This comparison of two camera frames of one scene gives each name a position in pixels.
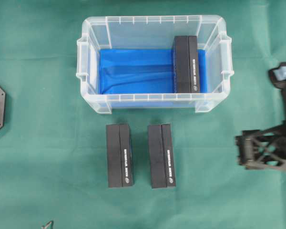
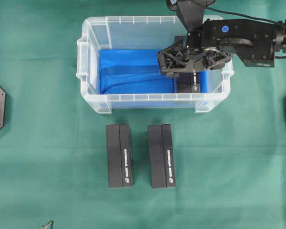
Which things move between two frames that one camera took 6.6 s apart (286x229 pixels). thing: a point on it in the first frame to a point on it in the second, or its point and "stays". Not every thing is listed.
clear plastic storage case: [160, 62] stays
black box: [119, 164] stays
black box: [161, 157] stays
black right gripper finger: [272, 149] to [252, 41]
